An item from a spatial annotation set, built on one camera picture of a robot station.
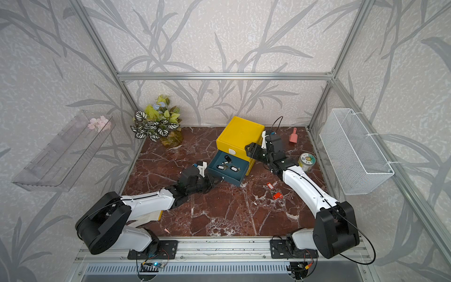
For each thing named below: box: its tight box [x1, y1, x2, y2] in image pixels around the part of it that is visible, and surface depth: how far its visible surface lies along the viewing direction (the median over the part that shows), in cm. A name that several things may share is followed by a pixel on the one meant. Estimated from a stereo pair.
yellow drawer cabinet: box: [216, 115, 266, 177], surface depth 89 cm
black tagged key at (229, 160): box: [221, 155, 233, 165], surface depth 96 cm
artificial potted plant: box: [130, 94, 184, 147], surface depth 93 cm
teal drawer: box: [207, 150, 250, 187], surface depth 92 cm
